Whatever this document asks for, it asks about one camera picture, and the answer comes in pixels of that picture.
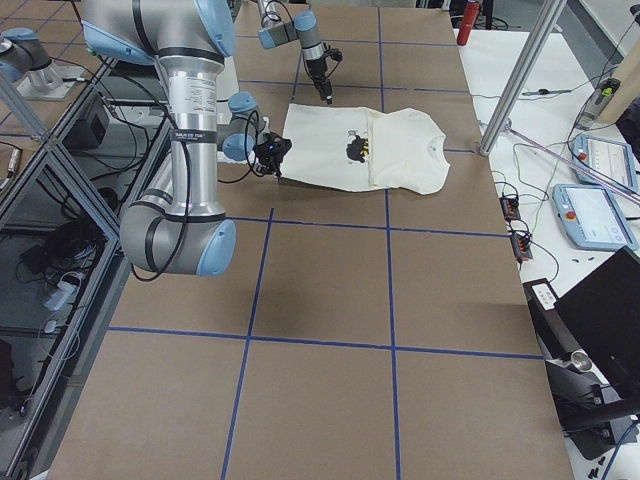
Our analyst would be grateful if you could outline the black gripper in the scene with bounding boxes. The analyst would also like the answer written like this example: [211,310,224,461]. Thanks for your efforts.
[313,76,333,104]

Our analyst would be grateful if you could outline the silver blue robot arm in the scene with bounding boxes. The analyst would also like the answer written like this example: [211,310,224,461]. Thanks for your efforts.
[257,1,343,105]
[82,1,237,278]

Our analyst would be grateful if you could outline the red bottle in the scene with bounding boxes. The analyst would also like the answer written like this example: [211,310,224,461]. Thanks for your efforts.
[456,0,480,46]

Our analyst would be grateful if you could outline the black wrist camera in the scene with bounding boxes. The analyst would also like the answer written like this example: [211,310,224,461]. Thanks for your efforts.
[253,133,292,178]
[324,44,343,63]

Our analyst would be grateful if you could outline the cream long-sleeve cat shirt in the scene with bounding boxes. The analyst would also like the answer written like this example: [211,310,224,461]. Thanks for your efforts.
[281,104,450,195]

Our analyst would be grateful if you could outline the blue teach pendant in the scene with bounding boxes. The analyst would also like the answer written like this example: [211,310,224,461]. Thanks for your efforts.
[571,134,639,193]
[552,184,639,252]

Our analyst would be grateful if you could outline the aluminium frame post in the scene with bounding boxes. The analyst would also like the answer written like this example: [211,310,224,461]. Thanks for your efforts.
[478,0,567,156]

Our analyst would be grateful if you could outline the reacher grabber stick white claw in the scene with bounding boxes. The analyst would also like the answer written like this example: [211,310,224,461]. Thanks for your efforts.
[502,120,639,206]

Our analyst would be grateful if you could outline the far blue teach pendant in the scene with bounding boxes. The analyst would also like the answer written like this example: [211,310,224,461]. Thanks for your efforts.
[571,134,639,193]

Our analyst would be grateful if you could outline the orange black connector box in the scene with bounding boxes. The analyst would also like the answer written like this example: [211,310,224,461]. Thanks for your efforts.
[499,195,521,222]
[510,231,533,264]

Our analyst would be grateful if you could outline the near blue teach pendant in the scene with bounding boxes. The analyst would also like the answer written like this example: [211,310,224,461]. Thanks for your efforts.
[552,184,639,252]

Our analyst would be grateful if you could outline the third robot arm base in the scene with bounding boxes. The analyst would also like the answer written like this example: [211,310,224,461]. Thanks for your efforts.
[1,27,86,100]

